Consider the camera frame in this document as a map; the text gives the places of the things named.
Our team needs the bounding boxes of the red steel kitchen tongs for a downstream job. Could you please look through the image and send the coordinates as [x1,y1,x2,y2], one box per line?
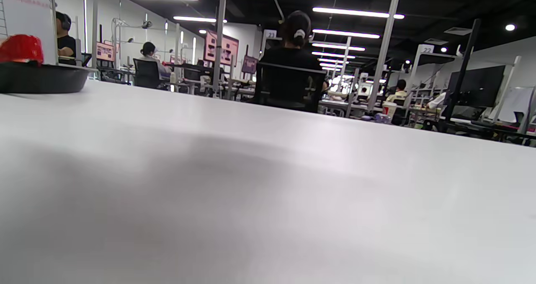
[0,34,44,65]

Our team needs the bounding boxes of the dim pink screen monitor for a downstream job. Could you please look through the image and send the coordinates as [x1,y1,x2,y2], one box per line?
[242,55,259,75]

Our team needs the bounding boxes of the large pink screen monitor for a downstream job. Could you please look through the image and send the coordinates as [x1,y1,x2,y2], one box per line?
[204,29,240,67]

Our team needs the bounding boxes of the black background office chair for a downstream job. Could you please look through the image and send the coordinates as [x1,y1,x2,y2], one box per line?
[133,58,162,89]

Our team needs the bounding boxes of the small pink screen monitor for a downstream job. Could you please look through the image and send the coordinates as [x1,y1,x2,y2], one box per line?
[95,41,116,62]

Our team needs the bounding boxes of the black monitor on stand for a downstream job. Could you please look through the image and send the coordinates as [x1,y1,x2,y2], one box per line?
[443,19,507,122]

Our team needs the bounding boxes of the black cast iron skillet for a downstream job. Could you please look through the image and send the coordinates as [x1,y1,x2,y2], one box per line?
[0,60,91,94]

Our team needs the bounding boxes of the blank white board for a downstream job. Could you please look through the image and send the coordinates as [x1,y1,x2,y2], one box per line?
[496,86,536,124]

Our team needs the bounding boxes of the white board with red writing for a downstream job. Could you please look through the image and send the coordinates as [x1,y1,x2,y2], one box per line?
[0,0,58,65]

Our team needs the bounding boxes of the white metal frame pole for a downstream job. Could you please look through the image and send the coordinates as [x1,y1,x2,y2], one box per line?
[211,0,229,97]
[368,0,403,112]

